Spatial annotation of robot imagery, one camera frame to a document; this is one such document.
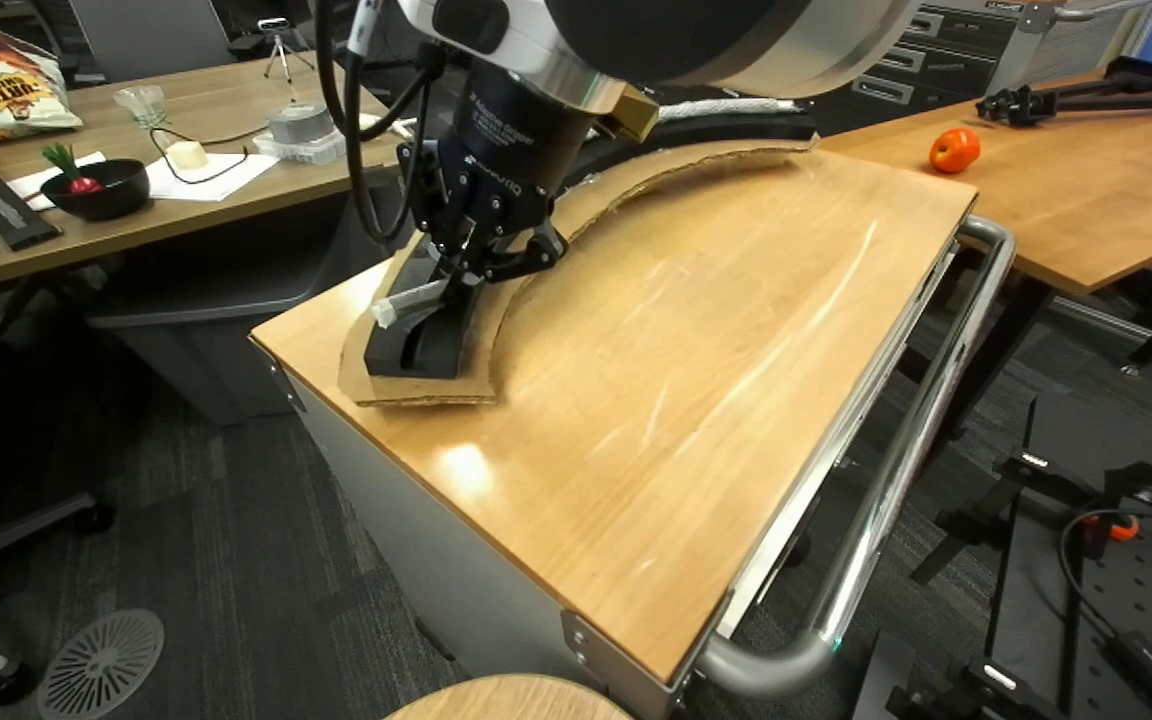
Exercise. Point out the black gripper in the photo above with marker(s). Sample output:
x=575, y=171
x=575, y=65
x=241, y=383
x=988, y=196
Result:
x=487, y=190

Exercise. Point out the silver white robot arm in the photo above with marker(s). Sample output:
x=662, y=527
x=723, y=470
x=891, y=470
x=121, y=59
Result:
x=546, y=69

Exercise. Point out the curved black board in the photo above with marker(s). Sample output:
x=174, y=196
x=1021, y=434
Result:
x=690, y=122

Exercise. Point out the grey round device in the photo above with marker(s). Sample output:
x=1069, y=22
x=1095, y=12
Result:
x=303, y=132

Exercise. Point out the wooden desk left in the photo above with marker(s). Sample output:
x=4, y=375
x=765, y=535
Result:
x=211, y=106

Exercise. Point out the wooden desk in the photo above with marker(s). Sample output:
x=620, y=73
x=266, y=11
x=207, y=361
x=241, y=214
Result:
x=1073, y=194
x=211, y=106

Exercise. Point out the black bowl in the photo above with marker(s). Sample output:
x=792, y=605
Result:
x=100, y=190

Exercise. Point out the grey cart cabinet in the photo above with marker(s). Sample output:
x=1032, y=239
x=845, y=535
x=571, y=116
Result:
x=466, y=577

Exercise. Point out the orange ball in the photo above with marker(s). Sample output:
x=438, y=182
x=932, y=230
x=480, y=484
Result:
x=952, y=150

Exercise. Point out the chips bag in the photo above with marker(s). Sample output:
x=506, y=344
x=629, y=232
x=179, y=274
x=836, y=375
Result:
x=32, y=90

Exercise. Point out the grey drawer cabinet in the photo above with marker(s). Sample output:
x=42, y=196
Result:
x=963, y=48

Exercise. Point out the round wooden stool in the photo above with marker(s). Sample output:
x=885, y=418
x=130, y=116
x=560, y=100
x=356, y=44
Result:
x=513, y=697

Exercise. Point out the wooden desk right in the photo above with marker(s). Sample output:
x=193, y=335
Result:
x=1073, y=194

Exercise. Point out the white floor fan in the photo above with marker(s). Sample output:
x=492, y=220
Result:
x=100, y=664

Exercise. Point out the black tool on desk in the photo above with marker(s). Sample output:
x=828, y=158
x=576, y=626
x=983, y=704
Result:
x=1127, y=85

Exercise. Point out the office chair base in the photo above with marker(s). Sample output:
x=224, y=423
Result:
x=29, y=536

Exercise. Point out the black stand with orange clamp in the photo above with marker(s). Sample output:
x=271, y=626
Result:
x=1069, y=629

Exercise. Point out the chrome cart handle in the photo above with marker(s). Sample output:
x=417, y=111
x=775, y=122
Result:
x=788, y=671

